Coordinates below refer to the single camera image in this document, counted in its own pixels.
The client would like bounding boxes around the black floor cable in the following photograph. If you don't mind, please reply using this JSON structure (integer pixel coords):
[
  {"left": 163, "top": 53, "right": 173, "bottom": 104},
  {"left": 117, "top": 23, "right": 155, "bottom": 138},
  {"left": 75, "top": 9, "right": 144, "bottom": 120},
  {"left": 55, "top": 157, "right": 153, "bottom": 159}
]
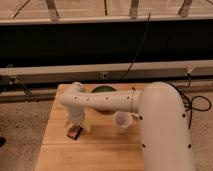
[{"left": 171, "top": 71, "right": 212, "bottom": 131}]

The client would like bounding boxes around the black hanging cable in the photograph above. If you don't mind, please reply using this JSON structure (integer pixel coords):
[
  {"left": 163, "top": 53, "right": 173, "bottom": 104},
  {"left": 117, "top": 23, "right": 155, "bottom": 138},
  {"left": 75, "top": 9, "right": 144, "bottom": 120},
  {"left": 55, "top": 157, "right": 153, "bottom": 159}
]
[{"left": 119, "top": 12, "right": 152, "bottom": 81}]

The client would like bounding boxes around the green bowl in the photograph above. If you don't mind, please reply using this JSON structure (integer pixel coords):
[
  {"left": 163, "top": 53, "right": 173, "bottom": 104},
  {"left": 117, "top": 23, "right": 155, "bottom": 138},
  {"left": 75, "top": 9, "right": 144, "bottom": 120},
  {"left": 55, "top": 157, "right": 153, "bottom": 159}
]
[{"left": 91, "top": 85, "right": 116, "bottom": 93}]

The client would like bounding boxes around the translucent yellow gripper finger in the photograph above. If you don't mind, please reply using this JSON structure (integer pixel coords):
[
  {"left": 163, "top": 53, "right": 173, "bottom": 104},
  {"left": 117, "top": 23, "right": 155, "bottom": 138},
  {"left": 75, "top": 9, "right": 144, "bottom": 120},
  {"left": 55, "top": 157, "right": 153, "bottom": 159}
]
[{"left": 81, "top": 118, "right": 91, "bottom": 132}]

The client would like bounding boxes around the white rail bar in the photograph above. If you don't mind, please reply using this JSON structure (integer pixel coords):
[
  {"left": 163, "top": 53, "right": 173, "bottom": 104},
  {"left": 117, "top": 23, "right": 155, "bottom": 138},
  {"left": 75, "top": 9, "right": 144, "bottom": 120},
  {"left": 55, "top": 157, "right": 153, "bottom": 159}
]
[{"left": 0, "top": 60, "right": 213, "bottom": 84}]

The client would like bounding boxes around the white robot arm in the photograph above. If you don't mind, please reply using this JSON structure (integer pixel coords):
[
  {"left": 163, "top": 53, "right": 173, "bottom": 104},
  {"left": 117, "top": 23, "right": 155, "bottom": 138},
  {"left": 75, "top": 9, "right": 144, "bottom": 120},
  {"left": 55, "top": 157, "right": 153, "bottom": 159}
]
[{"left": 60, "top": 82, "right": 196, "bottom": 171}]

